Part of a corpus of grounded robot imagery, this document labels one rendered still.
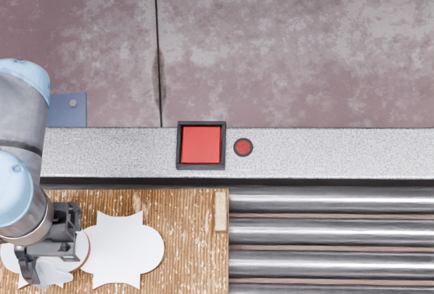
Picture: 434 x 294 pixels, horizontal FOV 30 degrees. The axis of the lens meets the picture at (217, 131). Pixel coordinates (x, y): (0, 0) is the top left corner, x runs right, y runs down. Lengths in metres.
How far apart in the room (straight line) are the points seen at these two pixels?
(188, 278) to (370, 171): 0.32
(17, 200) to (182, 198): 0.40
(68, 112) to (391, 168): 1.26
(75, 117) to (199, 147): 1.09
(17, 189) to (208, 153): 0.44
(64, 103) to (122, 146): 1.06
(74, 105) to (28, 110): 1.38
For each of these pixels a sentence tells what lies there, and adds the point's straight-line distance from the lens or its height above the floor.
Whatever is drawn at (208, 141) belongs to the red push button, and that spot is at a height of 0.93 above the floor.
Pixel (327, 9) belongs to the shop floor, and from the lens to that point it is 2.40.
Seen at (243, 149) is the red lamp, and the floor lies 0.92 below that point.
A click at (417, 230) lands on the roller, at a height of 0.92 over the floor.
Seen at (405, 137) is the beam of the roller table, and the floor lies 0.91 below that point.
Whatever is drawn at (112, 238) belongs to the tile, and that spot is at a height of 0.95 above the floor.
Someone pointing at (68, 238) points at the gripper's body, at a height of 1.10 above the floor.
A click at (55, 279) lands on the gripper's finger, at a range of 1.18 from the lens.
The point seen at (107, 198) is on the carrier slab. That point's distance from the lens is 1.25.
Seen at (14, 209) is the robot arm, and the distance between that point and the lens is 0.90.
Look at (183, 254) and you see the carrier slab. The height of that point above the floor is 0.94.
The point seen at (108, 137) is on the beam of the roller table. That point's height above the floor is 0.91.
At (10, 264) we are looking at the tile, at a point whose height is 0.95.
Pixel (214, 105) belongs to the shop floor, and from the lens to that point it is 2.28.
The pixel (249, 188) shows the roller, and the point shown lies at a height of 0.92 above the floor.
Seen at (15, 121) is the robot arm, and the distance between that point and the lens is 0.94.
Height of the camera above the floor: 2.12
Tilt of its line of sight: 70 degrees down
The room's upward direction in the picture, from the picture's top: 12 degrees counter-clockwise
